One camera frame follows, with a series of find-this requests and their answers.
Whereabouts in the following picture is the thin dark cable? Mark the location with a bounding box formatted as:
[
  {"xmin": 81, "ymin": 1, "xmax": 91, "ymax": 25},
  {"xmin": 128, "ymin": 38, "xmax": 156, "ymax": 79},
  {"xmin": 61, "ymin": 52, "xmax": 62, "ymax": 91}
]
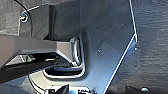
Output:
[{"xmin": 13, "ymin": 0, "xmax": 34, "ymax": 38}]

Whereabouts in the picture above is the grey robot torso limb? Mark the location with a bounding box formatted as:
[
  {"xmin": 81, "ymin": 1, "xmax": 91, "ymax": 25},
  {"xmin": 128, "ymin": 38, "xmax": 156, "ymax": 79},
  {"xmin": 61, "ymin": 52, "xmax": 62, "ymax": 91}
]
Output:
[{"xmin": 0, "ymin": 33, "xmax": 83, "ymax": 85}]

